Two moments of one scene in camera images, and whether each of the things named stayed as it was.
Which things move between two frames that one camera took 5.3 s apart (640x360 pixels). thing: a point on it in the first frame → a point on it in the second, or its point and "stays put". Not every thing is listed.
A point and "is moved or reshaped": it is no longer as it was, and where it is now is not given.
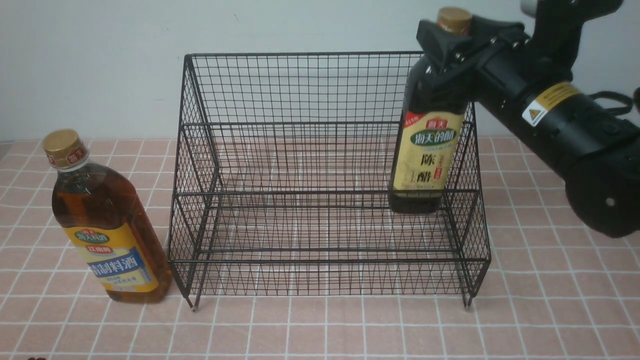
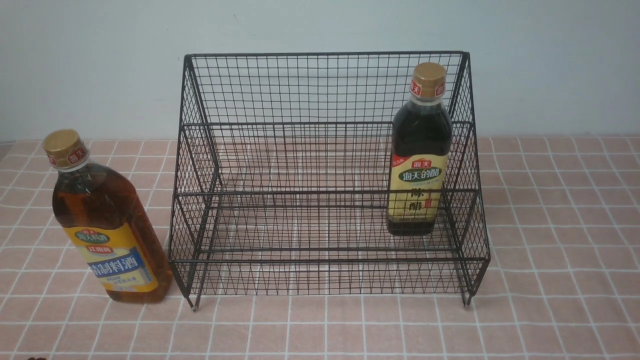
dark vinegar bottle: (432, 128) is moved or reshaped
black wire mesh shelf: (284, 182) stays put
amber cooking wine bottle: (105, 217) stays put
